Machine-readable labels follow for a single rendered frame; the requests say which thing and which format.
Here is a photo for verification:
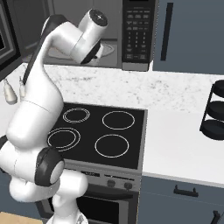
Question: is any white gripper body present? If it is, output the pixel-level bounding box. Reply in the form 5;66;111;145
92;43;105;61

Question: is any glass microwave turntable plate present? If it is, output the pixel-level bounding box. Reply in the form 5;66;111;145
47;43;116;63

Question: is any black microwave oven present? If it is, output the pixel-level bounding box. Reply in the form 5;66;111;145
21;0;160;73

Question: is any black microwave door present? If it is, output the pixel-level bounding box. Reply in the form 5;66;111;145
0;0;24;81

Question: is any blue-grey tall cabinet door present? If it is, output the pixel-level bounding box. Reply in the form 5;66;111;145
151;0;224;76

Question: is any blue-grey base cabinet door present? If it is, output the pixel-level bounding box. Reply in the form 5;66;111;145
136;194;224;224

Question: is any small pale shaker bottle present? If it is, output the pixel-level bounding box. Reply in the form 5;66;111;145
17;75;27;99

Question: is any black glass hob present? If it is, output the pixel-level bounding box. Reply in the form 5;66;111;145
46;101;149;172

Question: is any blue-grey drawer front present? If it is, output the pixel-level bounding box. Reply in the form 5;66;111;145
138;175;224;208

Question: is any steel oven front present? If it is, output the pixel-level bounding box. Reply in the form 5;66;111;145
36;158;144;224

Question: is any blue-grey base cabinet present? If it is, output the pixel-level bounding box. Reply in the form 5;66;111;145
0;169;42;221

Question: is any long black cabinet handle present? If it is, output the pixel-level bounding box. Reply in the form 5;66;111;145
159;2;175;62

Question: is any black tiered wire stand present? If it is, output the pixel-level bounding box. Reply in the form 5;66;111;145
199;80;224;142

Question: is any black drawer handle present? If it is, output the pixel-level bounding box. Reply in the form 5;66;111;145
173;185;200;199

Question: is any black base cabinet handle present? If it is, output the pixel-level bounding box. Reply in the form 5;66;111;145
210;209;223;224

